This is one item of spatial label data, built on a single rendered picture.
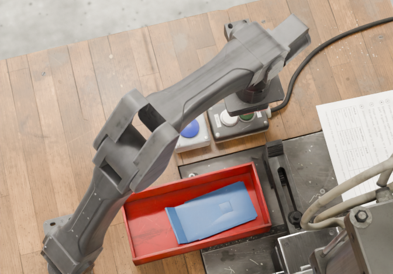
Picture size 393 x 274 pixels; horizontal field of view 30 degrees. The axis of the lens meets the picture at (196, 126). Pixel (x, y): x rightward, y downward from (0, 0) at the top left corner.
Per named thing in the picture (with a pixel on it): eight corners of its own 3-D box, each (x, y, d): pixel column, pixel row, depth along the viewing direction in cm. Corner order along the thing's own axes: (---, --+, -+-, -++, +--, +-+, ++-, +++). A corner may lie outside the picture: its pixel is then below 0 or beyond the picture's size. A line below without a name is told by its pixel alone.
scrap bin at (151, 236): (120, 203, 135) (117, 195, 129) (251, 169, 137) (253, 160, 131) (135, 266, 131) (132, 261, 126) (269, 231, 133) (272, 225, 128)
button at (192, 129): (175, 122, 138) (175, 119, 136) (196, 117, 138) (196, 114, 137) (181, 142, 137) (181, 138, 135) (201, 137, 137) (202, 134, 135)
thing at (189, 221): (165, 211, 134) (164, 207, 131) (242, 181, 136) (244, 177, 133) (179, 246, 132) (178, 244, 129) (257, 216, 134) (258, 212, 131)
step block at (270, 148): (261, 156, 138) (265, 142, 129) (276, 153, 138) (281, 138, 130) (271, 188, 136) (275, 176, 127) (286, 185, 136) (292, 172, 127)
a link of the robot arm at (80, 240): (65, 239, 125) (138, 117, 104) (90, 269, 124) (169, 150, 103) (38, 256, 121) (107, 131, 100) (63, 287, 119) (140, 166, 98)
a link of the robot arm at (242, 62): (256, 9, 110) (99, 110, 95) (299, 49, 108) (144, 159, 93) (235, 56, 120) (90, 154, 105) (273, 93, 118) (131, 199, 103)
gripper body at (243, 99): (217, 82, 128) (218, 65, 120) (273, 68, 128) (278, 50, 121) (227, 116, 125) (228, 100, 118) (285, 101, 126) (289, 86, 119)
